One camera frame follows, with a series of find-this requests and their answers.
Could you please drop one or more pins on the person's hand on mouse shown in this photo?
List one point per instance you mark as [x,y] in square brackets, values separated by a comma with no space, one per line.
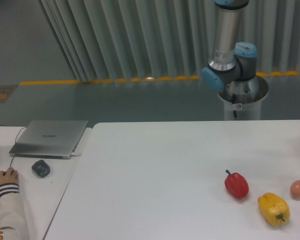
[10,176]

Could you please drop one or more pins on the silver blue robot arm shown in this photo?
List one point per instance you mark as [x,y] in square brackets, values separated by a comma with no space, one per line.
[230,60]

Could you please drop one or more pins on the white sleeved forearm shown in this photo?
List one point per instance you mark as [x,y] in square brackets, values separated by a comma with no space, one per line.
[13,223]

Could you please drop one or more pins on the dark grey small device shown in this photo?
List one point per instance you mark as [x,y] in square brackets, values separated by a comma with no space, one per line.
[41,168]

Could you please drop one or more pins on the silver closed laptop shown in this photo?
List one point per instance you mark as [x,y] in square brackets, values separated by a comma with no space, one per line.
[51,139]

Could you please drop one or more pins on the grey pleated curtain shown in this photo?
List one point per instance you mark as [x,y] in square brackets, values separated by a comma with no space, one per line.
[110,40]

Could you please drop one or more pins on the red bell pepper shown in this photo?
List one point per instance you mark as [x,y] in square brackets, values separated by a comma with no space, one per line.
[236,185]

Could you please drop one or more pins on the yellow bell pepper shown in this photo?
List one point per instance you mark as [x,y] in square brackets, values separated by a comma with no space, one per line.
[274,209]

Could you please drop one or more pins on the brown egg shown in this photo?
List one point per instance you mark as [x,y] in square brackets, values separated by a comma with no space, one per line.
[295,189]

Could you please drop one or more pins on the white laptop cable plug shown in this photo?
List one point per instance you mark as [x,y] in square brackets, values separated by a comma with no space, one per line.
[75,154]

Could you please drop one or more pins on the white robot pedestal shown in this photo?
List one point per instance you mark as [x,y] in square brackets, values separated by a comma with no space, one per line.
[242,100]

